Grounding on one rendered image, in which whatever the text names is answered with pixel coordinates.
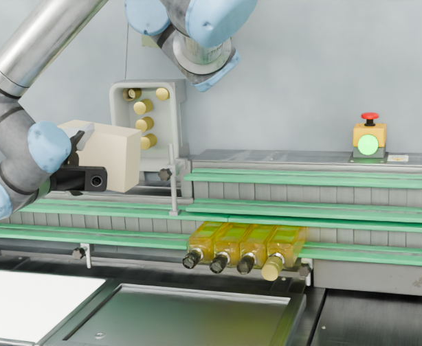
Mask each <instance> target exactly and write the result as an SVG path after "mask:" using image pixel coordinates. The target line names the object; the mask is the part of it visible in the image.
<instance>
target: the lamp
mask: <svg viewBox="0 0 422 346"><path fill-rule="evenodd" d="M378 146H379V142H378V139H377V138H376V136H374V135H371V134H366V135H363V136H362V137H361V138H360V139H359V142H358V148H359V150H360V152H361V153H363V154H373V153H374V152H375V151H376V150H377V149H378Z"/></svg>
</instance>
